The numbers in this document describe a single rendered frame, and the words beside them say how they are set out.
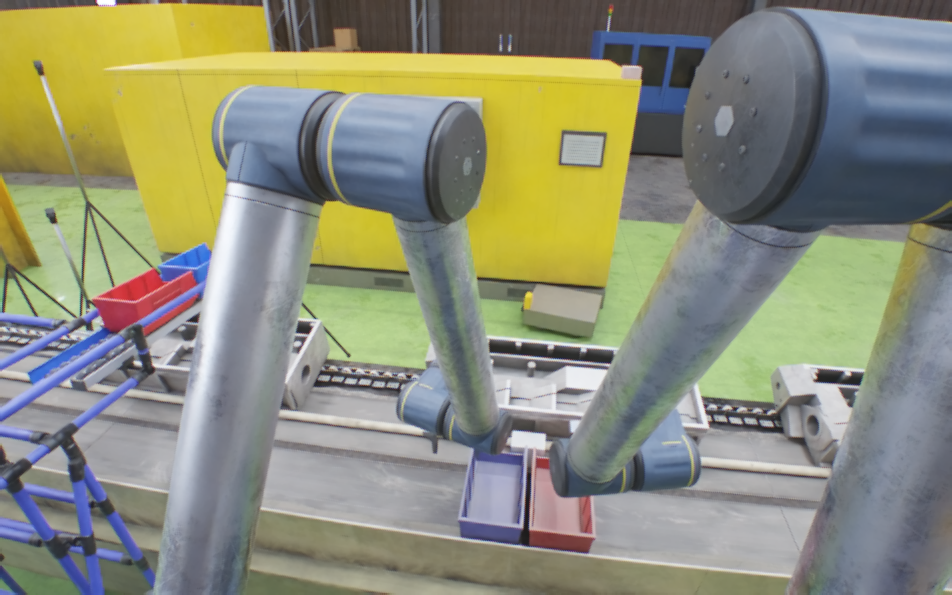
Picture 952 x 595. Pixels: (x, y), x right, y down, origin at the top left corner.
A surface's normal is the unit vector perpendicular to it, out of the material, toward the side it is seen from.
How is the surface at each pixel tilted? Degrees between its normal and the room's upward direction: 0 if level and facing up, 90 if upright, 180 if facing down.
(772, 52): 84
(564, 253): 90
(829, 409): 10
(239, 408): 73
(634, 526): 0
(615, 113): 90
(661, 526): 0
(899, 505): 85
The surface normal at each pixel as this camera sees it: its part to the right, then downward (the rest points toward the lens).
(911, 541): -0.50, 0.30
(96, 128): -0.14, 0.50
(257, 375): 0.70, 0.20
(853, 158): 0.10, 0.56
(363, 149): -0.40, 0.14
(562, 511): 0.02, -0.86
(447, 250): 0.50, 0.60
